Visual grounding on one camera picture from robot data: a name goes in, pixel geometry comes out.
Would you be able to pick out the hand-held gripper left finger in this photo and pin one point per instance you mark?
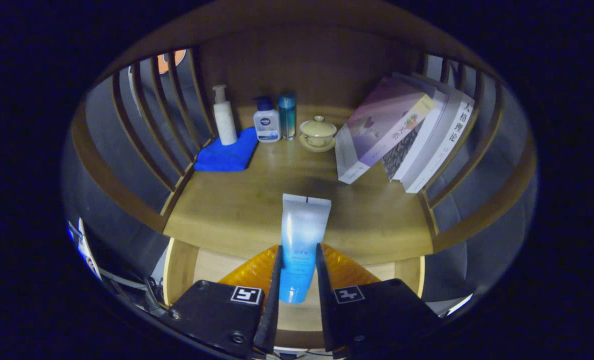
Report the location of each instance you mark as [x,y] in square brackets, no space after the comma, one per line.
[273,300]

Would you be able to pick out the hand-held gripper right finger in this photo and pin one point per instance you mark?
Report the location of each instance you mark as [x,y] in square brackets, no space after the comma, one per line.
[324,300]

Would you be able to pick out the blue and white tube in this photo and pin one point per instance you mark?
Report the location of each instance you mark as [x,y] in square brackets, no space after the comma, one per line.
[302,235]

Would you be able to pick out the wooden countertop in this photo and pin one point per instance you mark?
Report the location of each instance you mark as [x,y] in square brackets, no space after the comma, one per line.
[237,210]

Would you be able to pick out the brown wooden cabinet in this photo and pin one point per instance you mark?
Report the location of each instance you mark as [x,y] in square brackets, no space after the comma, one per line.
[317,55]

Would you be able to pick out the blue folded cloth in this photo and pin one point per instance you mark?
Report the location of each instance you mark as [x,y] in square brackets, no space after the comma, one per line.
[227,155]

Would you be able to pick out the dark patterned book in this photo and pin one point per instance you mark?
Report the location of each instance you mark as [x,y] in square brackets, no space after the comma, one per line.
[399,152]

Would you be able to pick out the beige lidded tea cup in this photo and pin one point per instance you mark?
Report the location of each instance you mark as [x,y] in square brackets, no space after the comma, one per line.
[318,132]

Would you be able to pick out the white bottle with blue cap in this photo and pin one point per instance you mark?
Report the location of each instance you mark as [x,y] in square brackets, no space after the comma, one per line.
[267,125]

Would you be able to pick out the slim teal bottle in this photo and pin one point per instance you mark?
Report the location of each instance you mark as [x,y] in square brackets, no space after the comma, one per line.
[287,117]

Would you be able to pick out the white spray bottle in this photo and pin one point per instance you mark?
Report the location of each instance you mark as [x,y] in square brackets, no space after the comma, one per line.
[224,122]

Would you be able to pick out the purple and white book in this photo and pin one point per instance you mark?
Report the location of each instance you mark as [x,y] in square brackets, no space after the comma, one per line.
[382,125]

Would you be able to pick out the plain white book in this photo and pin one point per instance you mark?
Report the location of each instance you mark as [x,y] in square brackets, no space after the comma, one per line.
[424,135]

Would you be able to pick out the white book with printed spine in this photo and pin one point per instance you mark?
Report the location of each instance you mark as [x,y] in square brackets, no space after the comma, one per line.
[444,145]

